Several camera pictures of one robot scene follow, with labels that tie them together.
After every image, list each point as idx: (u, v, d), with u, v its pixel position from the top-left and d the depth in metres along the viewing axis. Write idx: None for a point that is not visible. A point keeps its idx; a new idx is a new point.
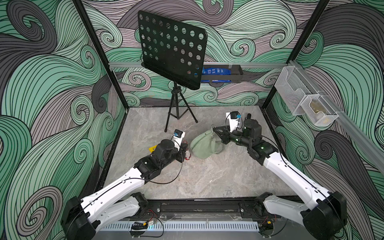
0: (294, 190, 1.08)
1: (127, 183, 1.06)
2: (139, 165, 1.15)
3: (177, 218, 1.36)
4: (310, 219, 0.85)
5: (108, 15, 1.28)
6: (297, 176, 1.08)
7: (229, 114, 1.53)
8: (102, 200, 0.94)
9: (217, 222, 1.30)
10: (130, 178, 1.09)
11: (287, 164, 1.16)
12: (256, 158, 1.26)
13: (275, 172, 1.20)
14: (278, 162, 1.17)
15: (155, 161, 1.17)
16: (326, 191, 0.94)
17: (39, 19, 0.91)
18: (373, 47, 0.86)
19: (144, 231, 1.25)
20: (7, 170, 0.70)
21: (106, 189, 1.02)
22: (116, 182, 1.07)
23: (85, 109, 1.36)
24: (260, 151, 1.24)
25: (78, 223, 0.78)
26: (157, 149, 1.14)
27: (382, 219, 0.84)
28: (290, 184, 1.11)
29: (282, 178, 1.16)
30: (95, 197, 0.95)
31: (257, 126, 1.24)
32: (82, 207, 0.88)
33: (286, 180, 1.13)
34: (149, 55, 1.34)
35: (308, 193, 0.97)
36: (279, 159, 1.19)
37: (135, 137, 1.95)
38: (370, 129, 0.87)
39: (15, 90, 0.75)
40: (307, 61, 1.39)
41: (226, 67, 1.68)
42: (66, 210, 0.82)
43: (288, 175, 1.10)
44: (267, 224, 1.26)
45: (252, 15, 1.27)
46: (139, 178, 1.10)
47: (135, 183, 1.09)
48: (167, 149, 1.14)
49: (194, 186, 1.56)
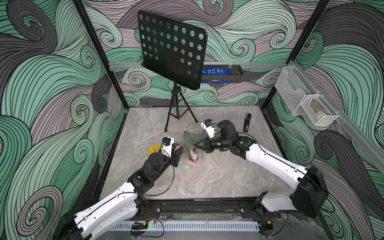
0: (277, 174, 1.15)
1: (120, 198, 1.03)
2: (132, 179, 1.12)
3: (177, 218, 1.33)
4: (298, 198, 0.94)
5: (108, 15, 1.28)
6: (276, 161, 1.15)
7: (203, 124, 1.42)
8: (95, 215, 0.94)
9: (217, 222, 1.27)
10: (123, 192, 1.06)
11: (266, 152, 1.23)
12: (238, 153, 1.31)
13: (257, 163, 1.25)
14: (257, 152, 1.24)
15: (147, 174, 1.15)
16: (303, 169, 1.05)
17: (39, 19, 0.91)
18: (373, 47, 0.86)
19: (144, 231, 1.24)
20: (7, 170, 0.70)
21: (100, 203, 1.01)
22: (110, 196, 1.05)
23: (85, 109, 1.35)
24: (240, 147, 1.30)
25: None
26: (145, 165, 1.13)
27: (382, 219, 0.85)
28: (271, 170, 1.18)
29: (265, 167, 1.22)
30: (89, 212, 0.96)
31: (229, 123, 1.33)
32: (75, 222, 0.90)
33: (268, 168, 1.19)
34: (149, 55, 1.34)
35: (289, 174, 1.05)
36: (258, 149, 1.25)
37: (135, 137, 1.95)
38: (371, 129, 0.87)
39: (15, 90, 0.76)
40: (308, 61, 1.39)
41: (226, 67, 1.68)
42: (60, 225, 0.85)
43: (270, 162, 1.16)
44: (267, 224, 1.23)
45: (251, 15, 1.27)
46: (132, 192, 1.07)
47: (129, 197, 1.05)
48: (155, 164, 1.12)
49: (193, 186, 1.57)
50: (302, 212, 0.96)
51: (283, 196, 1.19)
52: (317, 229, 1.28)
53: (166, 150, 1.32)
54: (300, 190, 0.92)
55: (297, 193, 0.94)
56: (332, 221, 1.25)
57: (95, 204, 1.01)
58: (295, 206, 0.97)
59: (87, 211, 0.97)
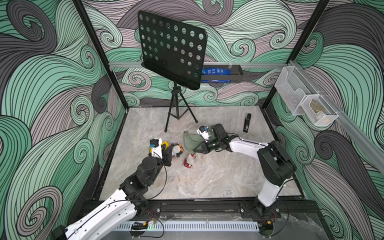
0: (253, 155, 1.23)
1: (112, 207, 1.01)
2: (124, 186, 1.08)
3: (177, 218, 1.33)
4: (264, 167, 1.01)
5: (108, 15, 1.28)
6: (246, 142, 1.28)
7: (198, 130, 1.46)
8: (85, 227, 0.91)
9: (218, 222, 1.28)
10: (115, 201, 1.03)
11: (241, 138, 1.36)
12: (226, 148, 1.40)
13: (238, 150, 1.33)
14: (237, 139, 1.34)
15: (141, 179, 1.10)
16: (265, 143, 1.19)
17: (39, 19, 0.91)
18: (373, 47, 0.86)
19: (144, 231, 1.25)
20: (7, 170, 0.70)
21: (91, 214, 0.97)
22: (101, 206, 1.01)
23: (85, 109, 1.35)
24: (226, 142, 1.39)
25: None
26: (138, 170, 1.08)
27: (382, 219, 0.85)
28: (247, 153, 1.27)
29: (244, 152, 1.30)
30: (79, 225, 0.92)
31: (219, 125, 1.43)
32: (66, 236, 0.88)
33: (245, 151, 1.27)
34: (149, 55, 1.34)
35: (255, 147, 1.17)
36: (237, 138, 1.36)
37: (135, 137, 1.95)
38: (371, 128, 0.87)
39: (15, 90, 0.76)
40: (308, 61, 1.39)
41: (226, 67, 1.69)
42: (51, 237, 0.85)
43: (244, 145, 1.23)
44: (267, 224, 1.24)
45: (251, 15, 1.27)
46: (124, 200, 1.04)
47: (121, 206, 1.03)
48: (149, 169, 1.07)
49: (193, 186, 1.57)
50: (275, 183, 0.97)
51: (266, 184, 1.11)
52: (317, 228, 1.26)
53: (156, 151, 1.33)
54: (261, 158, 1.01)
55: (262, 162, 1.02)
56: (332, 221, 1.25)
57: (86, 215, 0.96)
58: (267, 177, 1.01)
59: (78, 224, 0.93)
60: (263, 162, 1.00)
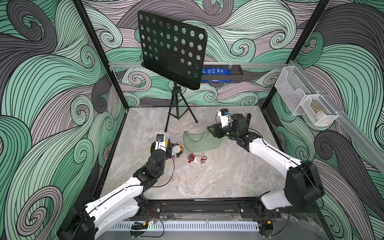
0: (276, 167, 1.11)
1: (128, 191, 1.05)
2: (138, 174, 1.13)
3: (177, 218, 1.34)
4: (289, 188, 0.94)
5: (108, 15, 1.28)
6: (274, 152, 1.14)
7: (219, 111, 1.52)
8: (106, 205, 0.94)
9: (217, 222, 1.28)
10: (131, 185, 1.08)
11: (267, 145, 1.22)
12: (243, 145, 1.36)
13: (259, 155, 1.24)
14: (260, 145, 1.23)
15: (151, 170, 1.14)
16: (298, 160, 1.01)
17: (39, 19, 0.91)
18: (373, 47, 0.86)
19: (144, 231, 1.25)
20: (7, 170, 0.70)
21: (109, 195, 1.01)
22: (118, 189, 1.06)
23: (85, 109, 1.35)
24: (245, 139, 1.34)
25: (84, 227, 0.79)
26: (149, 161, 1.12)
27: (382, 219, 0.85)
28: (271, 163, 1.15)
29: (266, 160, 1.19)
30: (99, 203, 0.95)
31: (242, 117, 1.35)
32: (87, 212, 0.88)
33: (266, 159, 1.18)
34: (149, 55, 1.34)
35: (283, 163, 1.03)
36: (260, 143, 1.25)
37: (135, 137, 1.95)
38: (370, 128, 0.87)
39: (15, 90, 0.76)
40: (308, 61, 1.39)
41: (226, 67, 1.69)
42: (70, 215, 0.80)
43: (270, 153, 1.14)
44: (267, 224, 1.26)
45: (251, 15, 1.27)
46: (139, 185, 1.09)
47: (136, 190, 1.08)
48: (159, 160, 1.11)
49: (193, 186, 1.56)
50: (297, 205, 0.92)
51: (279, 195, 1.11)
52: (317, 228, 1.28)
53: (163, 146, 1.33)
54: (290, 178, 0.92)
55: (289, 182, 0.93)
56: (332, 221, 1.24)
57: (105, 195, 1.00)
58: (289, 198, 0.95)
59: (97, 202, 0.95)
60: (290, 180, 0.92)
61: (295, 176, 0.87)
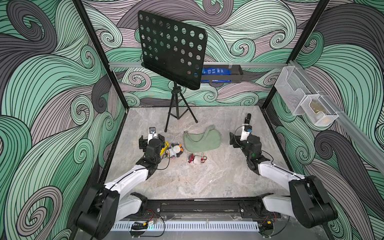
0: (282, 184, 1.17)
1: (137, 173, 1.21)
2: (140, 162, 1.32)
3: (177, 218, 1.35)
4: (295, 203, 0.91)
5: (108, 15, 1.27)
6: (280, 170, 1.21)
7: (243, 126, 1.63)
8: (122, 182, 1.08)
9: (217, 222, 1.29)
10: (138, 169, 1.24)
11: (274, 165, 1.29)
12: (253, 169, 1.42)
13: (267, 175, 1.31)
14: (268, 164, 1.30)
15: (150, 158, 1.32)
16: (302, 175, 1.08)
17: (39, 19, 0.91)
18: (373, 47, 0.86)
19: (144, 231, 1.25)
20: (7, 170, 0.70)
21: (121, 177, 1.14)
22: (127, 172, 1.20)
23: (85, 109, 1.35)
24: (255, 163, 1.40)
25: (110, 198, 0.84)
26: (148, 149, 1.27)
27: (382, 219, 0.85)
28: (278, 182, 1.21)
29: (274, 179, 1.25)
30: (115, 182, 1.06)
31: (258, 142, 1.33)
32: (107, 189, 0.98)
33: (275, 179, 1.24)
34: (149, 55, 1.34)
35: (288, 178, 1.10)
36: (268, 162, 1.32)
37: (135, 137, 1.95)
38: (370, 128, 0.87)
39: (15, 90, 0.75)
40: (308, 61, 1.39)
41: (226, 67, 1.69)
42: (91, 197, 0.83)
43: (275, 172, 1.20)
44: (267, 224, 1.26)
45: (251, 15, 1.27)
46: (144, 169, 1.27)
47: (143, 173, 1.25)
48: (156, 146, 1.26)
49: (193, 186, 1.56)
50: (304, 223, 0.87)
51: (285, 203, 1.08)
52: (317, 229, 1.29)
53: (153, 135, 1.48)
54: (293, 190, 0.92)
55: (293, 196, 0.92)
56: (332, 221, 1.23)
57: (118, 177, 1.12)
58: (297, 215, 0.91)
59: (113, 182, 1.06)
60: (294, 193, 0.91)
61: (296, 186, 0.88)
